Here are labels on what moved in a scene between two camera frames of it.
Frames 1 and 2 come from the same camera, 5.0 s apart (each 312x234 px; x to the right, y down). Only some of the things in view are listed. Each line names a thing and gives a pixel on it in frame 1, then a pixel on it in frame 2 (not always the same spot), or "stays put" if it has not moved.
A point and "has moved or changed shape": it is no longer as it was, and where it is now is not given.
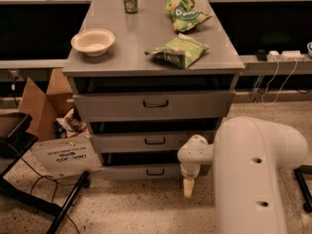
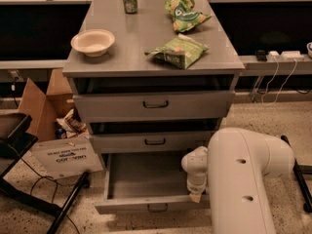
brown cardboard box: x=63 y=146 stays put
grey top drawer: x=154 y=105 stays put
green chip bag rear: x=184 y=17 stays put
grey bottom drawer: x=147 y=171 has moved or changed shape
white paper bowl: x=93 y=42 stays put
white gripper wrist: x=189 y=174 to x=196 y=183
